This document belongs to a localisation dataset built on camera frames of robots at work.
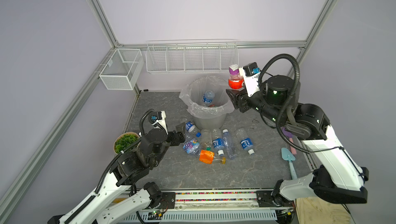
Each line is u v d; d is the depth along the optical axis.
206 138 0.94
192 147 0.87
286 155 0.86
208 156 0.82
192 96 0.87
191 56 1.05
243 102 0.46
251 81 0.42
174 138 0.55
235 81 0.48
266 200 0.74
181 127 0.61
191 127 0.94
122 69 1.02
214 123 0.93
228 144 0.90
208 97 0.95
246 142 0.87
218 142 0.87
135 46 0.94
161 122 0.55
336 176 0.37
